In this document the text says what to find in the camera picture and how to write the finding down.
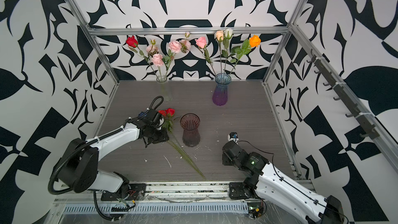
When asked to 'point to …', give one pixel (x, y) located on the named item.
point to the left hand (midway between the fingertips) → (168, 136)
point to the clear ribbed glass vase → (166, 89)
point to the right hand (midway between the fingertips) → (225, 154)
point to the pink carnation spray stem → (157, 59)
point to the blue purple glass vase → (219, 96)
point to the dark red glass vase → (189, 122)
